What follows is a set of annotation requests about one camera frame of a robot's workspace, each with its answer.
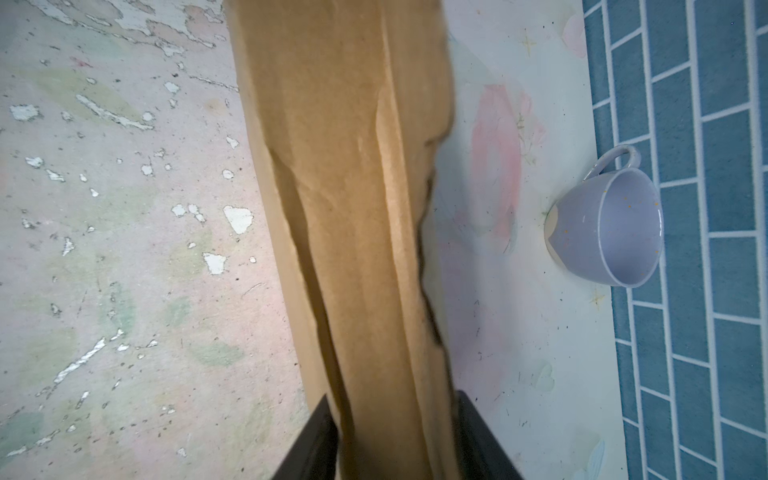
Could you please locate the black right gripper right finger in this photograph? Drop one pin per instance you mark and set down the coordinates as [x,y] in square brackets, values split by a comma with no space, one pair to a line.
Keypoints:
[480,455]

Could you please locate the brown cardboard box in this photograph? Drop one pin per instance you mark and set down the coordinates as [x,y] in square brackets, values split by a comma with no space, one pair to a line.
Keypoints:
[346,104]

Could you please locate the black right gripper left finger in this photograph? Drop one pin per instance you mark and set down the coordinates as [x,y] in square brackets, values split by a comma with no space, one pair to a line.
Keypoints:
[313,455]

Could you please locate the lavender ceramic mug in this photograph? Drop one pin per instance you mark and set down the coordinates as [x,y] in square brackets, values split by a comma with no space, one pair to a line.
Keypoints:
[609,228]

